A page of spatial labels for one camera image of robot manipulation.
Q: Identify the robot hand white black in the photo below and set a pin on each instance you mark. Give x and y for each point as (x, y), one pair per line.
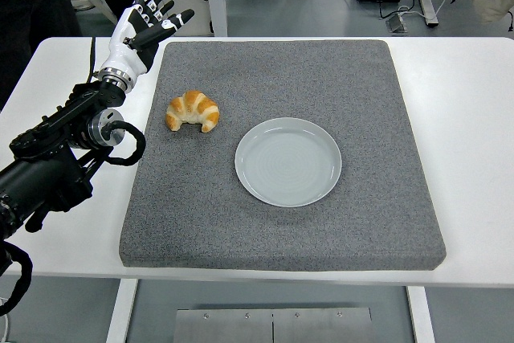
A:
(126, 51)

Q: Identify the golden brown croissant bread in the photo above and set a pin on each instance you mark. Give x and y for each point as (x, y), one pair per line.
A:
(192, 108)

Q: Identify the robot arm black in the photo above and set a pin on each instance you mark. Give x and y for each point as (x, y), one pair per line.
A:
(40, 174)

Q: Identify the round pale grey plate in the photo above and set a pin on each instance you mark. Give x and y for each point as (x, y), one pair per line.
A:
(287, 166)

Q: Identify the grey metal plate with screws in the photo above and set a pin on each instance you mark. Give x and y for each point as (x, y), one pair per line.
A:
(241, 327)

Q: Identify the person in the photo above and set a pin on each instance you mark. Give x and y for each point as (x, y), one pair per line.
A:
(28, 17)

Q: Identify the grey foam mat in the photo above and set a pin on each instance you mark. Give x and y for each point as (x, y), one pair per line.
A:
(281, 78)

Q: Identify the white table leg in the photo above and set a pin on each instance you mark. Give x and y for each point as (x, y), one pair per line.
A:
(421, 319)
(120, 315)

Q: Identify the small grey pedal box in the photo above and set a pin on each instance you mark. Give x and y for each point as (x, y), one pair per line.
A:
(397, 25)

